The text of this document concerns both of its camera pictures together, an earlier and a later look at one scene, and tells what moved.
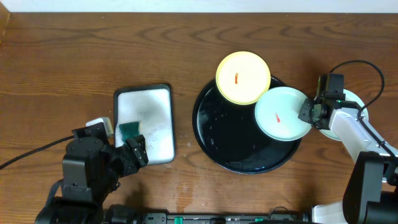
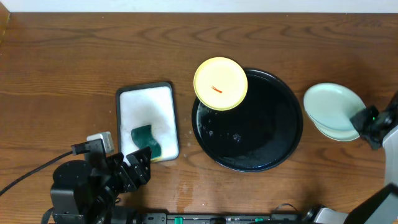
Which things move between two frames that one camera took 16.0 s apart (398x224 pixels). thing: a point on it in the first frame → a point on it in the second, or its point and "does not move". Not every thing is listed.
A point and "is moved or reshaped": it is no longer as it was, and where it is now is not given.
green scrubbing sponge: (129, 130) → (143, 137)
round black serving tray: (229, 135) does not move
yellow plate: (242, 77) → (220, 83)
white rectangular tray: (152, 107) does not move
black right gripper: (303, 112) → (357, 120)
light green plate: (277, 114) is moved or reshaped
